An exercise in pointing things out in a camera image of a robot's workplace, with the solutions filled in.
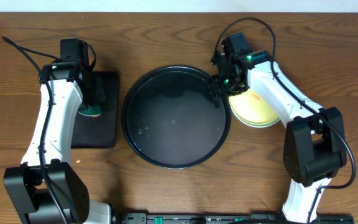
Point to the mint plate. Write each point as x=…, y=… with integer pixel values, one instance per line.
x=259, y=124

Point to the round black tray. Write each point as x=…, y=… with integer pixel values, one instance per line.
x=170, y=119

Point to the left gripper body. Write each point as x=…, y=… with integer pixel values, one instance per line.
x=95, y=94

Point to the yellow plate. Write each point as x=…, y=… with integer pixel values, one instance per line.
x=251, y=106

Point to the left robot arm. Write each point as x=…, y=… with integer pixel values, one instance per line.
x=44, y=188

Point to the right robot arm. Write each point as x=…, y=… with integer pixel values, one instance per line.
x=314, y=147

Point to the green yellow sponge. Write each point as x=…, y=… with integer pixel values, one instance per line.
x=89, y=111

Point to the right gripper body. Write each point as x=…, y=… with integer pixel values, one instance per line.
x=222, y=86

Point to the rectangular black tray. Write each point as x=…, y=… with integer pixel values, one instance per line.
x=100, y=131

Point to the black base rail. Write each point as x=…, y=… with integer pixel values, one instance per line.
x=256, y=218

